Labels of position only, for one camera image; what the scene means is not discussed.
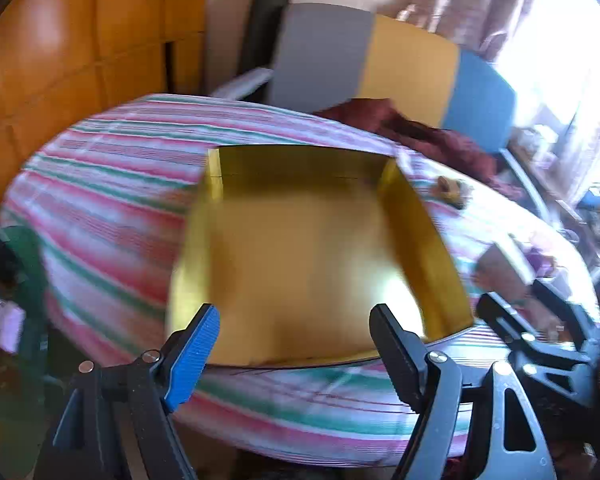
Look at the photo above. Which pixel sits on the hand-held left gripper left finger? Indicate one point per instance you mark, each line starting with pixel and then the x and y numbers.
pixel 195 357

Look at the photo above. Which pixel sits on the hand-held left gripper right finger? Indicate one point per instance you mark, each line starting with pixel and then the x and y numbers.
pixel 397 355

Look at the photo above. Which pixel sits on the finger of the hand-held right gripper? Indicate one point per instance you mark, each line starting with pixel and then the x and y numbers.
pixel 565 310
pixel 500 317

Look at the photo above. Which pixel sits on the gold tin box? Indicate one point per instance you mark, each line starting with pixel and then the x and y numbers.
pixel 305 260

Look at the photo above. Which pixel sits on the small brown snack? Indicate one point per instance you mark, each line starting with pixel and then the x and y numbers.
pixel 450 191

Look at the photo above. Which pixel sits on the striped tablecloth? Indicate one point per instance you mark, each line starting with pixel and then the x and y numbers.
pixel 105 185

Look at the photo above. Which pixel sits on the dark red jacket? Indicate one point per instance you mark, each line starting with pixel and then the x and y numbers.
pixel 430 135

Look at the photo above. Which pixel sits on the grey yellow blue chair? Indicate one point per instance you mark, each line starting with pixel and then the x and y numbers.
pixel 405 70

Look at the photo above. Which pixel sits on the beige curtain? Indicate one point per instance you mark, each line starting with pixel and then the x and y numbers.
pixel 460 0

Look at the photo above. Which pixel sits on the black roll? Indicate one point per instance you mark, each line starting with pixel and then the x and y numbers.
pixel 262 25

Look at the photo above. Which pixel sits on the wooden cabinet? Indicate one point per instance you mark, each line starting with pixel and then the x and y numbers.
pixel 80 35

